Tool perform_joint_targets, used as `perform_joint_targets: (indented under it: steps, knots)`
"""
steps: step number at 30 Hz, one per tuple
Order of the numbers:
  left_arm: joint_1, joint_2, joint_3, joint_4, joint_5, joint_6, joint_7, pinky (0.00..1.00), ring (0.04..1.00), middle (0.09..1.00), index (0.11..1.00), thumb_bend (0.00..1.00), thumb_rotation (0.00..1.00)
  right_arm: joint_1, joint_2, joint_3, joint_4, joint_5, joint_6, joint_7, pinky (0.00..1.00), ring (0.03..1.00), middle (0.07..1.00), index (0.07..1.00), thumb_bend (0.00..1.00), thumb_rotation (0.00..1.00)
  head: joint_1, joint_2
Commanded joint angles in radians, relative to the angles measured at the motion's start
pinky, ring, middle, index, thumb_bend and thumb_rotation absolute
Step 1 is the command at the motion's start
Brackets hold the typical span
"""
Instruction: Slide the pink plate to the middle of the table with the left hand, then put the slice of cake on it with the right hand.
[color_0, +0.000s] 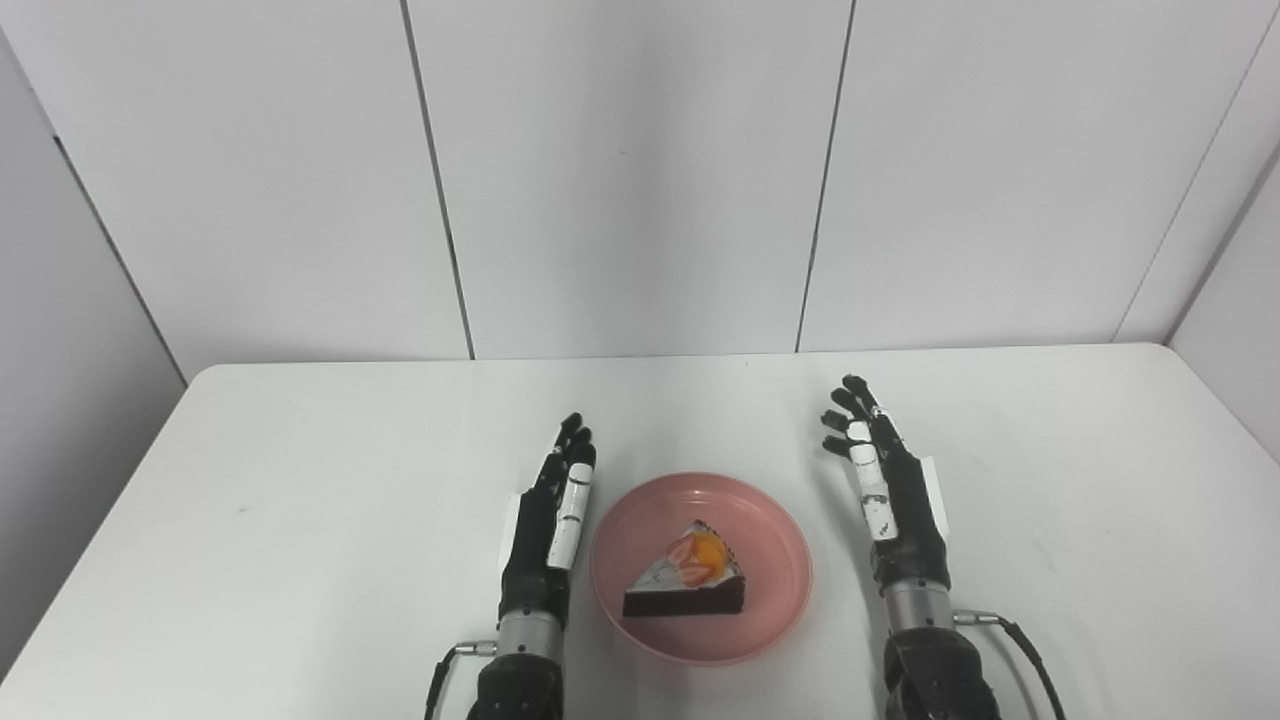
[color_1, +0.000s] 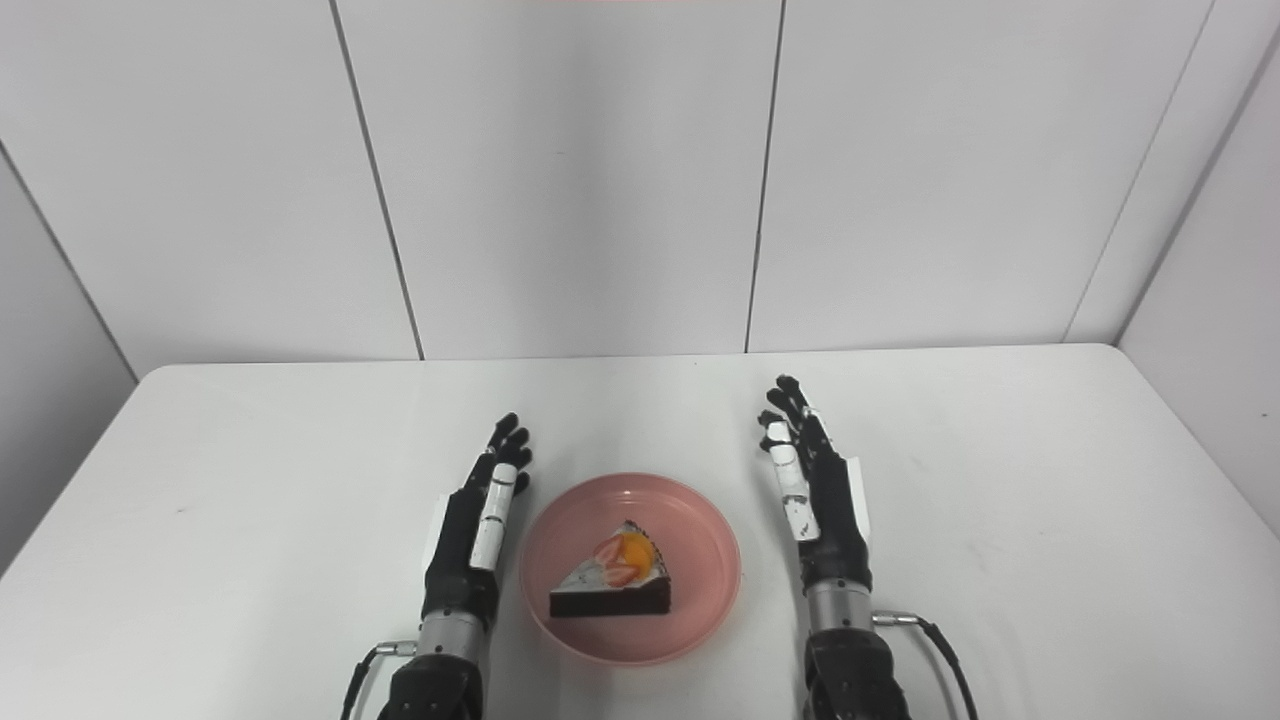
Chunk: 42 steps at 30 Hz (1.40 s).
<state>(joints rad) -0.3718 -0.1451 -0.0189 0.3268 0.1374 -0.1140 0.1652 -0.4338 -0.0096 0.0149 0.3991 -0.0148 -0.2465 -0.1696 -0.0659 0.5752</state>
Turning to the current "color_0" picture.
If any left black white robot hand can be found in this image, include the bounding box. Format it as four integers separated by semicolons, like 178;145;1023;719
498;412;598;629

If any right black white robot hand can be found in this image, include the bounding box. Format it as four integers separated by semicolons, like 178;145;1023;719
820;375;952;601

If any pink round plate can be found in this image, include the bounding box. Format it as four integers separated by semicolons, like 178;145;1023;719
589;472;813;667

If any chocolate cake slice with fruit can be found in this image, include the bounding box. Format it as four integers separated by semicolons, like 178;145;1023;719
622;520;748;618

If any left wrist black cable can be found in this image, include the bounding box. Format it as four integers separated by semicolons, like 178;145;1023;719
425;640;499;720

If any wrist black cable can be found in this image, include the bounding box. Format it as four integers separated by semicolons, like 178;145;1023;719
425;640;499;720
952;610;1067;720

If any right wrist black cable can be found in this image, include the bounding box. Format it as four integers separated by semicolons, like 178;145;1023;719
952;610;1067;720

